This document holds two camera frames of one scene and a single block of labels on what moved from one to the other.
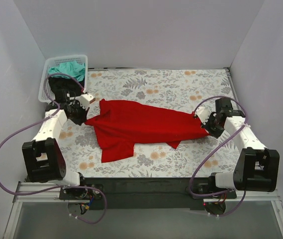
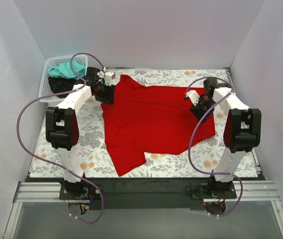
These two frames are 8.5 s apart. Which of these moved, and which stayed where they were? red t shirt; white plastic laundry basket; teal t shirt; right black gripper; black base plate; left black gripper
Moved: right black gripper; left black gripper; red t shirt
Stayed: black base plate; white plastic laundry basket; teal t shirt
